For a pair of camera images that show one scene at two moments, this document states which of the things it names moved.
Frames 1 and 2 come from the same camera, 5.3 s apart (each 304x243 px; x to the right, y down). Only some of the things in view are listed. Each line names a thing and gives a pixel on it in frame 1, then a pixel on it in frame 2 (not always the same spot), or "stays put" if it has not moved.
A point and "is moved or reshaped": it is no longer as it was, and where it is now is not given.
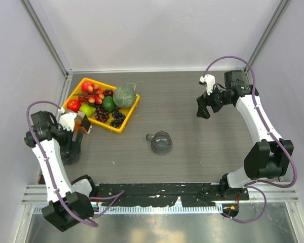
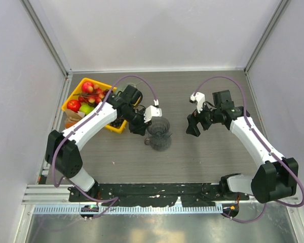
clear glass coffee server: [161, 142] is moved or reshaped
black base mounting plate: [189, 195] stays put
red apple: [73, 105] stays put
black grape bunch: [118, 118] stays put
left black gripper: [69, 133] to [140, 127]
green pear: [88, 111] stays put
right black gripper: [202, 101] to [193, 119]
